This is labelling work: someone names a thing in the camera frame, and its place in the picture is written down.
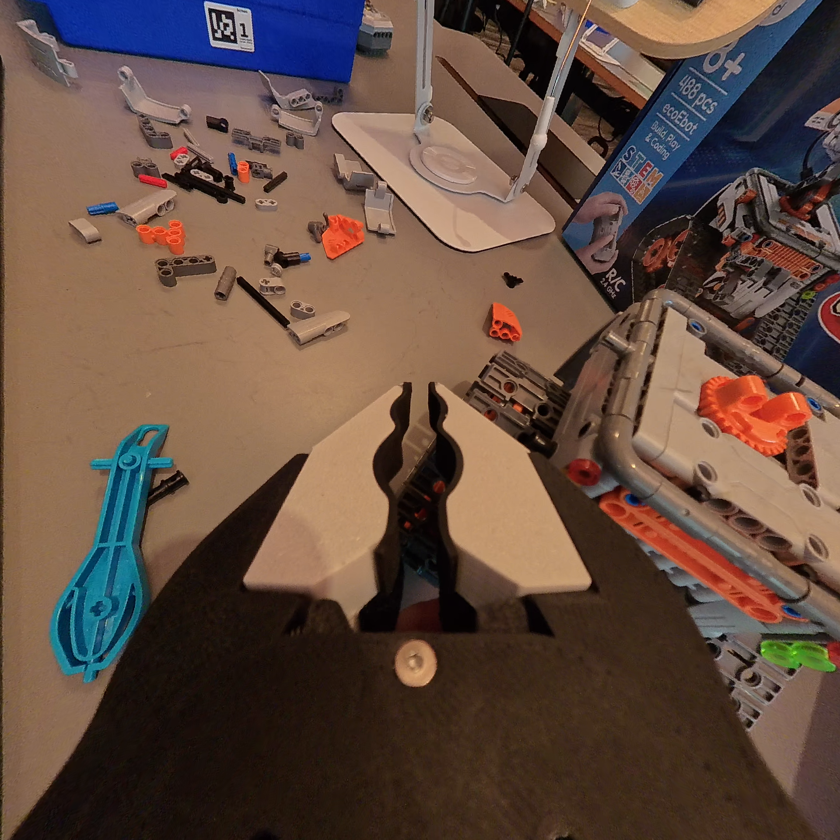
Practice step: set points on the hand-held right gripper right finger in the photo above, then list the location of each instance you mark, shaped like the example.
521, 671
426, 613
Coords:
525, 525

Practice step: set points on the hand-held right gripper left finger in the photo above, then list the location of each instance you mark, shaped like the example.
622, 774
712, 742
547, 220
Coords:
308, 525

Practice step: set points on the grey orange toy arm assembly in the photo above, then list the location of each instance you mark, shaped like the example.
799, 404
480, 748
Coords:
423, 512

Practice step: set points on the grey orange tracked toy robot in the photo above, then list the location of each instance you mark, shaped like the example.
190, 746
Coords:
682, 433

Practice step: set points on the grey angled beam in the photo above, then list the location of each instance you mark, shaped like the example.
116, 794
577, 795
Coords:
154, 132

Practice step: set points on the blue plastic parts bin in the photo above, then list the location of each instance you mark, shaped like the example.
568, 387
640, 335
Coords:
131, 26

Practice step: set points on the small black pin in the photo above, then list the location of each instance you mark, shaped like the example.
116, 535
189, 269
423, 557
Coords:
275, 182
167, 485
513, 280

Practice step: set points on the light grey panel piece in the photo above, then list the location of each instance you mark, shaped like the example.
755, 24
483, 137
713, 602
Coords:
148, 207
319, 327

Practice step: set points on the blue plastic brick separator tool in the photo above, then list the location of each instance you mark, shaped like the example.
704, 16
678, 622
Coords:
111, 558

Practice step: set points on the small orange wedge piece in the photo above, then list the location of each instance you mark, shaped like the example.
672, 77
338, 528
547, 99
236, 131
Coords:
504, 323

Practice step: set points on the black long axle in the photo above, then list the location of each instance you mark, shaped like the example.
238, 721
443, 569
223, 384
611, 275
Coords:
262, 302

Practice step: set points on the grey tube connector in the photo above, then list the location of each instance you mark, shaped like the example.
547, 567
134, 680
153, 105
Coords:
225, 283

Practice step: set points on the black pin with blue tip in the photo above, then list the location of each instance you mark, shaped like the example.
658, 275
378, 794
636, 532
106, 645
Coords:
287, 256

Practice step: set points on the dark grey bent beam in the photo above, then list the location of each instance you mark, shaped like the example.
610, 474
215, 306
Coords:
186, 266

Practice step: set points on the orange translucent piece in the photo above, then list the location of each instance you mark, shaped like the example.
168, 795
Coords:
342, 236

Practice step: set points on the dark grey small connector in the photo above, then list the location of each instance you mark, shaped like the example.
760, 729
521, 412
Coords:
317, 228

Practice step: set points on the wooden book stand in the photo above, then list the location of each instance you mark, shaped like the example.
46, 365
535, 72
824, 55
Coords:
472, 216

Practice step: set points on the black long connector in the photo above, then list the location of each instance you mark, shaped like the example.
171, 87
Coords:
207, 187

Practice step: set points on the dark grey small piece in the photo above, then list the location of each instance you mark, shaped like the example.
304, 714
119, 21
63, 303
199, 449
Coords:
145, 167
260, 170
294, 139

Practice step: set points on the light grey small brick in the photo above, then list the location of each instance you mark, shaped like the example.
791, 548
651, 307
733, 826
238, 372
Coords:
85, 229

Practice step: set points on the small red pin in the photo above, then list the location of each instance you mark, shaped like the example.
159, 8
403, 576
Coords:
178, 154
152, 180

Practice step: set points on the dark grey short beam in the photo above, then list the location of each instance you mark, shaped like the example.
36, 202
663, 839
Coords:
256, 140
328, 95

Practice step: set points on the dark blue robot kit box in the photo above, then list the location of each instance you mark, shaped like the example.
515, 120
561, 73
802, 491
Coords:
689, 164

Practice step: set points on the thin grey pin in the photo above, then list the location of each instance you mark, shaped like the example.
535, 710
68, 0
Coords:
190, 136

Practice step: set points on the small black connector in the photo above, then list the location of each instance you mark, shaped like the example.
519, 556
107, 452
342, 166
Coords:
216, 123

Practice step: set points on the grey motor block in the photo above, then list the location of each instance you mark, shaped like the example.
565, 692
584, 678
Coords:
375, 26

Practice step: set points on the light grey bracket piece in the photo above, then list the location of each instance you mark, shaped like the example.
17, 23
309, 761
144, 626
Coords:
354, 175
380, 211

